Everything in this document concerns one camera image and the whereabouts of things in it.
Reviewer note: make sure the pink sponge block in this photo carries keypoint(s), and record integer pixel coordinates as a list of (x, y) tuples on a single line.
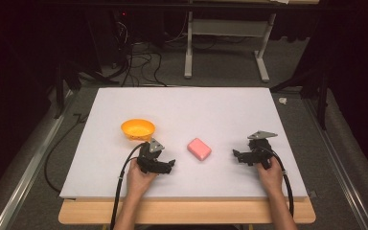
[(199, 149)]

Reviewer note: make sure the wooden table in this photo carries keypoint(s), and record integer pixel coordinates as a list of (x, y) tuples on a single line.
[(188, 211)]

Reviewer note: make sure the orange plastic bowl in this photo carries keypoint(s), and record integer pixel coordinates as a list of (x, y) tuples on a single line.
[(138, 129)]

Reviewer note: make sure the black metal stand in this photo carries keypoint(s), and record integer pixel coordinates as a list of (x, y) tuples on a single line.
[(64, 76), (314, 86)]

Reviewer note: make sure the dark computer tower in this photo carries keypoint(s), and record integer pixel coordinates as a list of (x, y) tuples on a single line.
[(121, 35)]

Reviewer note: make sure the person's right hand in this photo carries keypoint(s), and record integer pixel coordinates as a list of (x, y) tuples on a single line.
[(271, 179)]

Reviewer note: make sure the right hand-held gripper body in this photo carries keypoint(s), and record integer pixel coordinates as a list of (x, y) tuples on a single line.
[(260, 149)]

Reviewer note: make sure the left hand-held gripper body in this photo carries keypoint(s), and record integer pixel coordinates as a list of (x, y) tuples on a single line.
[(149, 156)]

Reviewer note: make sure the crumpled white paper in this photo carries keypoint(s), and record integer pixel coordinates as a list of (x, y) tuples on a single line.
[(282, 100)]

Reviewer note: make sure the white metal table frame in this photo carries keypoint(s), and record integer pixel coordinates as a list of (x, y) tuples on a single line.
[(228, 28)]

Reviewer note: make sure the metal floor rail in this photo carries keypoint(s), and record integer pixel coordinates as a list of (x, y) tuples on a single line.
[(28, 172), (335, 159)]

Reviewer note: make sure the person's left hand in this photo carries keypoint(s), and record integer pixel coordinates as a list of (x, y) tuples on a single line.
[(138, 180)]

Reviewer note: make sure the white foam board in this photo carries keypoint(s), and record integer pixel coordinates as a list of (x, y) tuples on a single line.
[(188, 115)]

